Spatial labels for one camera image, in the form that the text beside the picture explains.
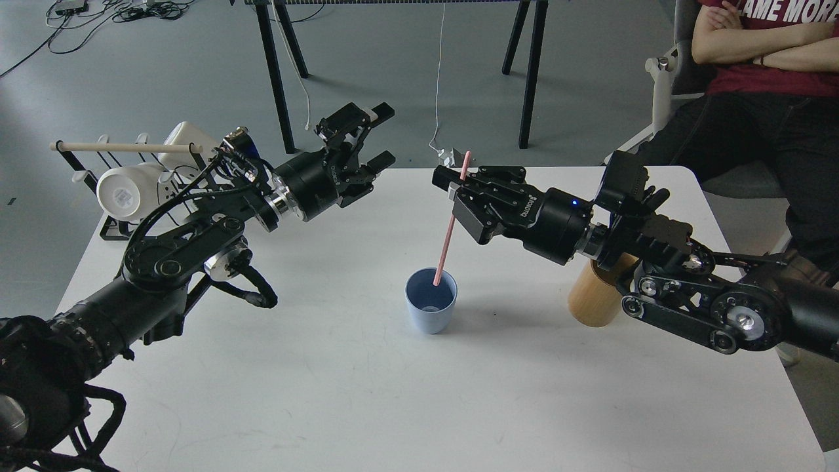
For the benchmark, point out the bamboo cylinder holder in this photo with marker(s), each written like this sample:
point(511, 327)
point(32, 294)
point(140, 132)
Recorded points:
point(594, 299)

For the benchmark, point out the person in red shirt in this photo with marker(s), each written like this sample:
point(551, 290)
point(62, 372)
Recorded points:
point(773, 99)

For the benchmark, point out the white power adapter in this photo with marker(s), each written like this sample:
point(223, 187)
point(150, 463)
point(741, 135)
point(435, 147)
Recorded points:
point(453, 158)

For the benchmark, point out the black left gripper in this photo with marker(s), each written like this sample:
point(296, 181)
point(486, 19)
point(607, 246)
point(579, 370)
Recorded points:
point(334, 174)

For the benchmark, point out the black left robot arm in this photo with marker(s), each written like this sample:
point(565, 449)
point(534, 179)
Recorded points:
point(53, 418)

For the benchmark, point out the white round mug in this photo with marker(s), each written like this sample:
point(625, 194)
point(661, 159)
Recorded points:
point(131, 193)

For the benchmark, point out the white square mug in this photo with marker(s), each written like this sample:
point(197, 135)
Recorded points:
point(184, 134)

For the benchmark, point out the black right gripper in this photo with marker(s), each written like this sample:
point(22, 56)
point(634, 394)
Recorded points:
point(548, 223)

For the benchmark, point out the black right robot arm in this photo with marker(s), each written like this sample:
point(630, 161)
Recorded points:
point(722, 301)

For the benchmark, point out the black wire mug rack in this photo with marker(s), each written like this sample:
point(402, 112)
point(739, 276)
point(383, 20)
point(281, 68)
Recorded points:
point(111, 228)

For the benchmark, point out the blue plastic cup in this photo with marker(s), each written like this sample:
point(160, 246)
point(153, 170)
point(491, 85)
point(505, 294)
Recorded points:
point(430, 307)

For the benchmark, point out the grey office chair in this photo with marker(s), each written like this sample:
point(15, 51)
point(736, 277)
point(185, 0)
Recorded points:
point(747, 201)

